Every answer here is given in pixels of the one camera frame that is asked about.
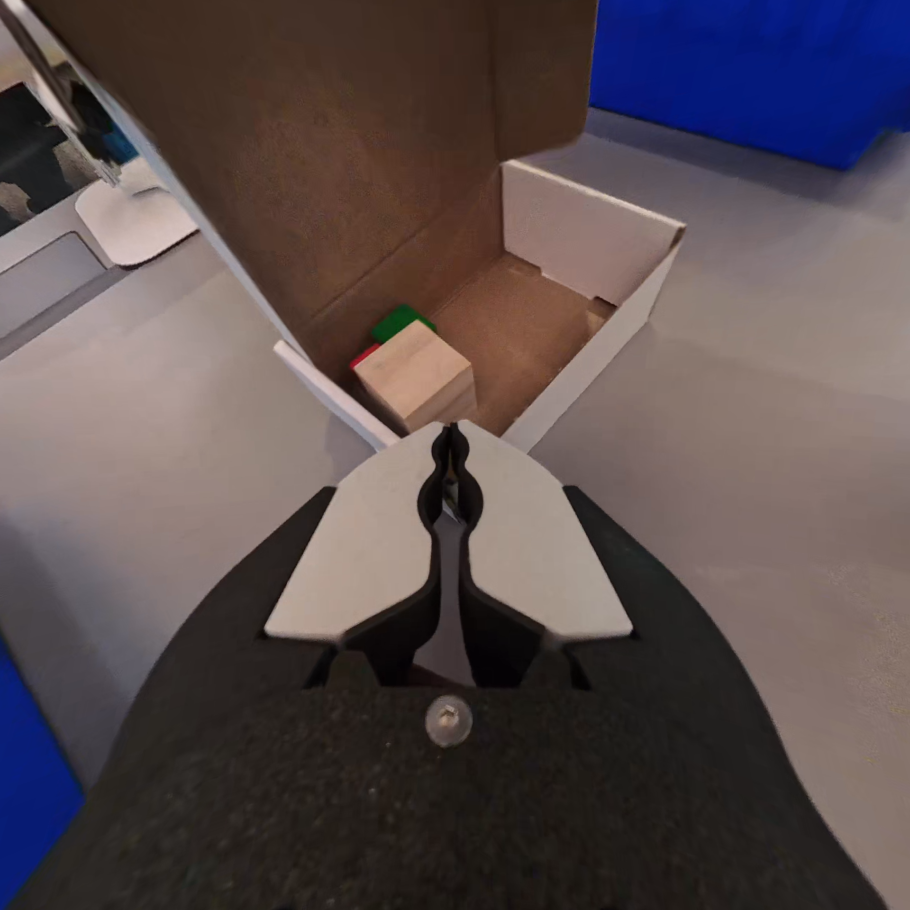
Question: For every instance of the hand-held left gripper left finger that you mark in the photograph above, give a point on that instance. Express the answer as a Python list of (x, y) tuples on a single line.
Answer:
[(355, 561)]

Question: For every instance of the white cardboard box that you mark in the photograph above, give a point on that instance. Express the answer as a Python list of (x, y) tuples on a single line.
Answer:
[(355, 178)]

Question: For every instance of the white stand base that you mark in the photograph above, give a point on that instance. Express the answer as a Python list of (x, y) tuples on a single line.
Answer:
[(135, 227)]

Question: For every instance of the blue plastic bin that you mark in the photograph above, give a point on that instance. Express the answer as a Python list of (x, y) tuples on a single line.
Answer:
[(746, 71), (35, 746)]

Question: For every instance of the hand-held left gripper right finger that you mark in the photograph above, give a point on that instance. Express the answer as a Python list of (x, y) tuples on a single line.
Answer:
[(547, 561)]

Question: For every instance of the wooden cube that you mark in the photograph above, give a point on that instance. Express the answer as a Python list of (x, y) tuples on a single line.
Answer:
[(419, 377)]

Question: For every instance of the green cube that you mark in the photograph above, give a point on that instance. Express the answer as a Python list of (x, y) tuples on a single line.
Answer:
[(402, 321)]

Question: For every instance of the red cube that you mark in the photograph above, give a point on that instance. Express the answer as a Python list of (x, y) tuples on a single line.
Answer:
[(362, 355)]

